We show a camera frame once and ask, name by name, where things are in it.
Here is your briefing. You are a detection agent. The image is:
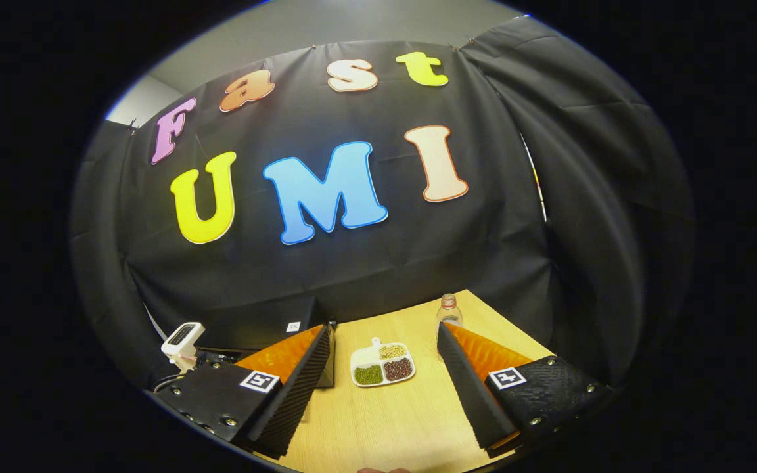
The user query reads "black backdrop cloth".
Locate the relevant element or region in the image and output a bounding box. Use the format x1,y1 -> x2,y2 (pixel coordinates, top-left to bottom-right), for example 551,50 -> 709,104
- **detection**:
70,16 -> 695,388

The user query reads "white toaster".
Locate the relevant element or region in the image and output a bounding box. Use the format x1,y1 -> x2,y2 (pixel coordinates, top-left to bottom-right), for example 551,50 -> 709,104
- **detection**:
160,322 -> 206,373

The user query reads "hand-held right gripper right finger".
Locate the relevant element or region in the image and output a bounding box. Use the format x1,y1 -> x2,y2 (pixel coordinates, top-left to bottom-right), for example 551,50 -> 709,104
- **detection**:
436,321 -> 616,459

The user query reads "white divided dish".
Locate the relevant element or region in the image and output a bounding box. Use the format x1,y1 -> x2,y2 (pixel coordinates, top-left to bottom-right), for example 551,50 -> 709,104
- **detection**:
350,337 -> 417,388

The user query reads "clear plastic bottle red label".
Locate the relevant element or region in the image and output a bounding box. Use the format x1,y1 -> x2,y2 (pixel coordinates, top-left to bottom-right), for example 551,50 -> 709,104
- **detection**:
436,294 -> 464,346

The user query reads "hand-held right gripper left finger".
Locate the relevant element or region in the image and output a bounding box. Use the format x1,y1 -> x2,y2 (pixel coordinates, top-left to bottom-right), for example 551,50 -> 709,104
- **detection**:
154,321 -> 333,461

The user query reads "dark red beans heap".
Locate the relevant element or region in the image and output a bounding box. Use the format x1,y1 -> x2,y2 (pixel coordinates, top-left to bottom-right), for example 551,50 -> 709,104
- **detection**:
384,358 -> 414,382

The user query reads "black electric oven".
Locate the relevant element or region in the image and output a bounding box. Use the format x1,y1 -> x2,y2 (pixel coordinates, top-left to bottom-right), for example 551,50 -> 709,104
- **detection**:
198,296 -> 338,390

